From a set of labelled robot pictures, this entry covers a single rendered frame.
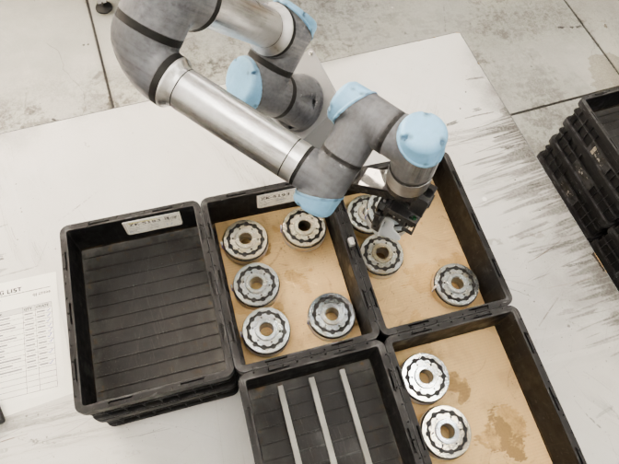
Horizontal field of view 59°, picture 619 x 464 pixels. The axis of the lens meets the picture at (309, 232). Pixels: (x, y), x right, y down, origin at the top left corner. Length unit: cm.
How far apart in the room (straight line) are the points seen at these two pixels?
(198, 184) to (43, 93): 139
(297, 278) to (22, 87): 190
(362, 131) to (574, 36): 250
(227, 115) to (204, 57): 186
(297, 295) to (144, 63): 59
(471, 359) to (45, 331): 98
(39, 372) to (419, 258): 92
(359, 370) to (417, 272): 27
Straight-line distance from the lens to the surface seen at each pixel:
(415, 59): 186
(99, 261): 134
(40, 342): 145
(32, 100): 279
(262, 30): 120
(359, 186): 101
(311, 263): 128
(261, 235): 127
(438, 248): 135
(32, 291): 150
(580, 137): 217
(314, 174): 89
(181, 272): 128
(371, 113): 86
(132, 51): 98
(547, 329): 152
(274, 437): 118
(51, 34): 303
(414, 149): 82
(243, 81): 132
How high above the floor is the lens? 201
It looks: 64 degrees down
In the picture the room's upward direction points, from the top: 8 degrees clockwise
